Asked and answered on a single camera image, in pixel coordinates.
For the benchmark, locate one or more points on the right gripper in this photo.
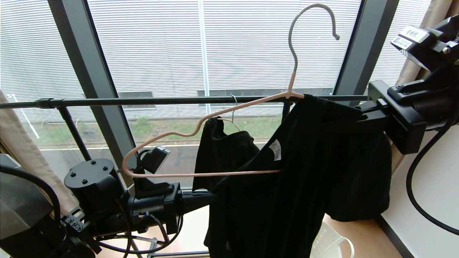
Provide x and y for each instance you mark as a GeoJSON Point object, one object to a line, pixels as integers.
{"type": "Point", "coordinates": [405, 132]}

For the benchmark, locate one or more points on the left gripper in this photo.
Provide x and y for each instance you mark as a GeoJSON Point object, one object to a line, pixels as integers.
{"type": "Point", "coordinates": [150, 211]}

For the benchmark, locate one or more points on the black shorts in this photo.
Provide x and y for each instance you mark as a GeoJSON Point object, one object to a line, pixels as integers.
{"type": "Point", "coordinates": [222, 154]}

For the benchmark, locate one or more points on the black garment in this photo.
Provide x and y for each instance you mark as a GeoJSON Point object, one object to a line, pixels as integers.
{"type": "Point", "coordinates": [304, 179]}

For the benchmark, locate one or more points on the pink clothes hanger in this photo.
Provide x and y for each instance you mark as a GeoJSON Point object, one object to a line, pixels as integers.
{"type": "Point", "coordinates": [235, 104]}
{"type": "Point", "coordinates": [292, 84]}

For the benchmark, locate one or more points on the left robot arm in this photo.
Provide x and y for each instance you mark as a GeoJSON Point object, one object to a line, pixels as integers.
{"type": "Point", "coordinates": [93, 186]}

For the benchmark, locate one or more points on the black clothes rack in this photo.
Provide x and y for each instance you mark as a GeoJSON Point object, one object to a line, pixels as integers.
{"type": "Point", "coordinates": [143, 101]}

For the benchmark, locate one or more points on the white laundry basket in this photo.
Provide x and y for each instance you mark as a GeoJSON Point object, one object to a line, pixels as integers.
{"type": "Point", "coordinates": [330, 236]}

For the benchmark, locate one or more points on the beige curtain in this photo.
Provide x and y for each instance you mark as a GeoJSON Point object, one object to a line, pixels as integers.
{"type": "Point", "coordinates": [21, 143]}
{"type": "Point", "coordinates": [435, 10]}

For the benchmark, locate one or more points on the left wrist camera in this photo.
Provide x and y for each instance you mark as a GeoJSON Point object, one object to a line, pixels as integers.
{"type": "Point", "coordinates": [154, 159]}

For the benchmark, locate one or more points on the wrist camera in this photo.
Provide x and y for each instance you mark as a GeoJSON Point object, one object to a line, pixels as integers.
{"type": "Point", "coordinates": [154, 159]}
{"type": "Point", "coordinates": [430, 50]}

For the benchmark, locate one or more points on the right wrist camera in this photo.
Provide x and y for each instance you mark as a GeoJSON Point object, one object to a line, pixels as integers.
{"type": "Point", "coordinates": [430, 50]}

